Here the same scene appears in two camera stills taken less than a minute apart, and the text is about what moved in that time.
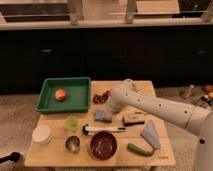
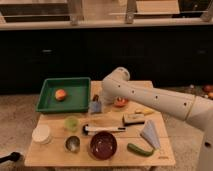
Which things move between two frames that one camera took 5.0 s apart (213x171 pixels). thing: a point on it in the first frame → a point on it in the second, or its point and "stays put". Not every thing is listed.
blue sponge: (103, 115) → (96, 107)
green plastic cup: (71, 123) stays put
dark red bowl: (103, 145) stays put
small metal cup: (72, 144) stays put
